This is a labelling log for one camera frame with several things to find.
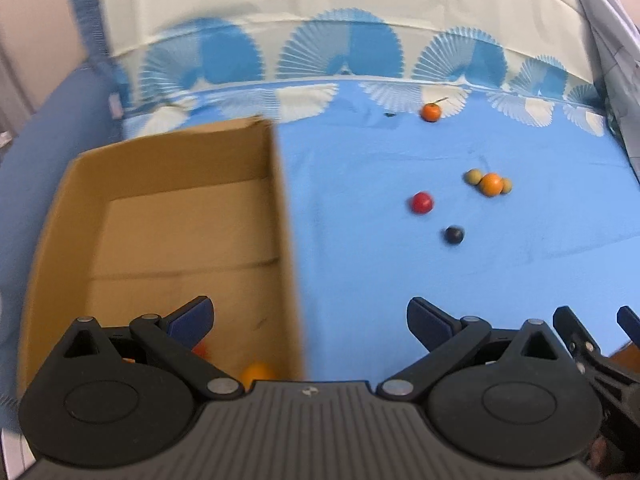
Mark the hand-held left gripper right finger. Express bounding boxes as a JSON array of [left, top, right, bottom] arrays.
[[376, 296, 577, 403]]

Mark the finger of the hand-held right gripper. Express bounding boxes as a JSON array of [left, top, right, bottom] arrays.
[[552, 306, 609, 375], [616, 306, 640, 347]]

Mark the orange with long stem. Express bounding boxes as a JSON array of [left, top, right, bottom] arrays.
[[420, 97, 449, 123]]

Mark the cardboard box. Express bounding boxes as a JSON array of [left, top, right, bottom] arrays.
[[17, 116, 308, 401]]

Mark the small orange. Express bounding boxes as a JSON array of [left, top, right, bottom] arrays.
[[240, 362, 278, 391], [479, 172, 504, 197]]

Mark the fan print blue sheet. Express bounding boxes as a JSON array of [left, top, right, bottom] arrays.
[[70, 0, 640, 396]]

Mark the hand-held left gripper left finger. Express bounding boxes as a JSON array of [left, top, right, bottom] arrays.
[[47, 296, 244, 403]]

